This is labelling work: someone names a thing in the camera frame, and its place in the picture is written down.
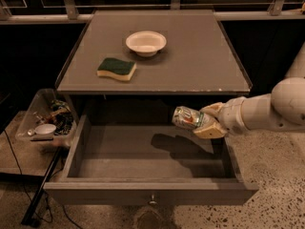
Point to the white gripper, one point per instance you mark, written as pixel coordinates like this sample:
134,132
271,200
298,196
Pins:
233,117

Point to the black floor stand bar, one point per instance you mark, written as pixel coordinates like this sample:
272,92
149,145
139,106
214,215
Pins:
28,217

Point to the small white bowl in bin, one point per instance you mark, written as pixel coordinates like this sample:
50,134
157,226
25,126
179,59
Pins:
45,129

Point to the green yellow sponge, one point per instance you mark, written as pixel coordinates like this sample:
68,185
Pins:
116,69

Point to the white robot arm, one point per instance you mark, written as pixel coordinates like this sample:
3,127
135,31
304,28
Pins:
282,110

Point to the white bowl on counter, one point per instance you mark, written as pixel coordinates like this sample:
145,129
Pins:
146,43

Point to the metal drawer knob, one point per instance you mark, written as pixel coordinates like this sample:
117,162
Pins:
152,201

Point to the clutter of items in bin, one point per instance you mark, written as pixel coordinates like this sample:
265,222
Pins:
60,116

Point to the clear plastic storage bin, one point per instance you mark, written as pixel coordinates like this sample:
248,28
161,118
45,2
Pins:
41,104

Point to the green white 7up can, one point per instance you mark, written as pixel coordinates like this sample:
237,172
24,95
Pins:
190,119

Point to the open grey top drawer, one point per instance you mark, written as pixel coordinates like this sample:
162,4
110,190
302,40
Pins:
122,164

